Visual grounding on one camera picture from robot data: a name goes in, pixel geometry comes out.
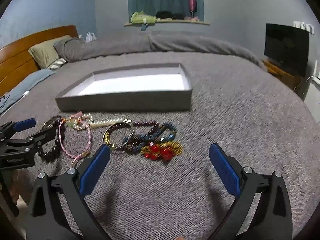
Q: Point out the grey jewelry tray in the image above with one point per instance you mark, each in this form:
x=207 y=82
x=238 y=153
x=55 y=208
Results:
x=137 y=82

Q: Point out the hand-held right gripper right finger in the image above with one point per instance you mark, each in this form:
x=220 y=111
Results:
x=223 y=167

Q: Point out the black cloth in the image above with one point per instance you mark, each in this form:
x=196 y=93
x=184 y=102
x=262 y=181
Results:
x=163 y=15
x=178 y=16

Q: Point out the grey duvet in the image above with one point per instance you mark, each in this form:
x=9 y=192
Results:
x=175 y=42

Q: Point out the wooden television stand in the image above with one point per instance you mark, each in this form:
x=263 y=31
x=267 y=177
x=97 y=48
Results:
x=282 y=76

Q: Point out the green cloth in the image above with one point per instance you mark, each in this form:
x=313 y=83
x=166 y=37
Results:
x=142 y=17

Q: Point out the pink cloth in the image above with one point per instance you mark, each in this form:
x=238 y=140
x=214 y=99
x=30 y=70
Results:
x=191 y=18

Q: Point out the black television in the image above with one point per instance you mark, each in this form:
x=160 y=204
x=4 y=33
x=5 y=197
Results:
x=287 y=47

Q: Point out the white wall socket strip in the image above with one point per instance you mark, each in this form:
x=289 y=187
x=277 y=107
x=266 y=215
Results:
x=303 y=26

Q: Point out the pink balloon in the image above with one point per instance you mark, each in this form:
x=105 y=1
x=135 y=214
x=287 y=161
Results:
x=192 y=5

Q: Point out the striped pillow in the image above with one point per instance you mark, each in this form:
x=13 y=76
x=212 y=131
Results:
x=57 y=63

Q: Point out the olive pillow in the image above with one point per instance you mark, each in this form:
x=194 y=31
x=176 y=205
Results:
x=45 y=51

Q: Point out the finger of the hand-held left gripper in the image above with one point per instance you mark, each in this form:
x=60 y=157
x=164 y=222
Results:
x=45 y=135
x=25 y=125

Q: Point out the light blue pillow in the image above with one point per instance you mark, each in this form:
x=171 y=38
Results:
x=30 y=80

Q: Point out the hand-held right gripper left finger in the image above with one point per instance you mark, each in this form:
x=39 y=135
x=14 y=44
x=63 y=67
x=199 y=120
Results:
x=96 y=166

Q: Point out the wooden headboard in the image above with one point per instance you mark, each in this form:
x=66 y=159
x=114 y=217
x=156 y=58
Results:
x=15 y=62

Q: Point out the white plastic bag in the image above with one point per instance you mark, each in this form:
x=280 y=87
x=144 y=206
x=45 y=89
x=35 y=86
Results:
x=90 y=37

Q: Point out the wooden window sill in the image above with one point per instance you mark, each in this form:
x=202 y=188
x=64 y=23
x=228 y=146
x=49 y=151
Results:
x=175 y=22

